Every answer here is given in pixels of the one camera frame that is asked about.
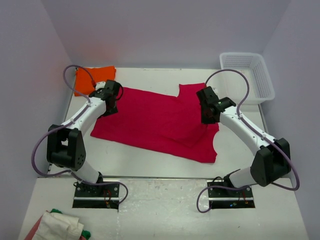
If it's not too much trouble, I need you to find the folded orange t shirt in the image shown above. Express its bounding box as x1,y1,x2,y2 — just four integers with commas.
75,66,116,95

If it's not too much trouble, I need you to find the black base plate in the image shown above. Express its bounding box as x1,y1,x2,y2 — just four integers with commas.
72,182,120,210
207,180,256,210

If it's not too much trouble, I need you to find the magenta t shirt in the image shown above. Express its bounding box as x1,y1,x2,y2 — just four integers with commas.
90,83,219,164

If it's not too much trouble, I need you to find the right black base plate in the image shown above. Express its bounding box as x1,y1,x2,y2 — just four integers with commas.
207,180,256,210

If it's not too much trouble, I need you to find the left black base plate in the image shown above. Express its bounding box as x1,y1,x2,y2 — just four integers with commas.
72,182,120,210

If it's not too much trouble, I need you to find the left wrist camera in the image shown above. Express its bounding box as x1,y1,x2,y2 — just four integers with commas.
95,81,106,91

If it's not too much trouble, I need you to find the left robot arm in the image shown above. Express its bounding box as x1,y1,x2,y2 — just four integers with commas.
46,80,124,197

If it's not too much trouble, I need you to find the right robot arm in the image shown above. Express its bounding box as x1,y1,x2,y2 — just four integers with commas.
196,86,292,197

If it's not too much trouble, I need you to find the pink cloth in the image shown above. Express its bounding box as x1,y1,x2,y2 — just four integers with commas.
24,217,42,240

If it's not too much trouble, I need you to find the white plastic basket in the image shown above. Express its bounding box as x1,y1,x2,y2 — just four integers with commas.
219,52,275,105

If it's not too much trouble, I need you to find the cream white cloth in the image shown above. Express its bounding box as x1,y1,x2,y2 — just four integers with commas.
32,211,84,240

